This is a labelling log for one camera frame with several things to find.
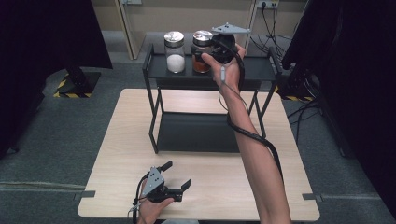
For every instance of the black metal shelf rack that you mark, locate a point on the black metal shelf rack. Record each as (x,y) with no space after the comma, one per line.
(193,133)

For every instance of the glass jar with white powder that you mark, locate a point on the glass jar with white powder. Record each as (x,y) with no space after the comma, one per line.
(175,62)

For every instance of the person's right hand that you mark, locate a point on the person's right hand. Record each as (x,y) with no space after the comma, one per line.
(233,73)

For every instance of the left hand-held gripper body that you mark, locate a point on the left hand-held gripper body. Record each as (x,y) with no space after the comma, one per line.
(152,183)

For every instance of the person's left hand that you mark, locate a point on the person's left hand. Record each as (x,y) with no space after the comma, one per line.
(151,213)

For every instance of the stand base with striped tape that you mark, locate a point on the stand base with striped tape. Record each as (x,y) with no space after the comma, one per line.
(77,82)
(295,90)

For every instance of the person's grey clothing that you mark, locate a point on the person's grey clothing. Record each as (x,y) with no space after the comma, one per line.
(180,221)

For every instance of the glass jar with red powder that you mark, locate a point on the glass jar with red powder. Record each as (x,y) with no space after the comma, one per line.
(200,66)

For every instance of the black curtain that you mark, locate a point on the black curtain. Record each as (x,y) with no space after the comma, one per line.
(358,77)
(46,46)

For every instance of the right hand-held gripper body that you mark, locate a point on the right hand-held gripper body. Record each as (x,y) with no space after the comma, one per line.
(225,46)

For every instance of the white wall socket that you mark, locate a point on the white wall socket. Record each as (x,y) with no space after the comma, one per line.
(267,3)

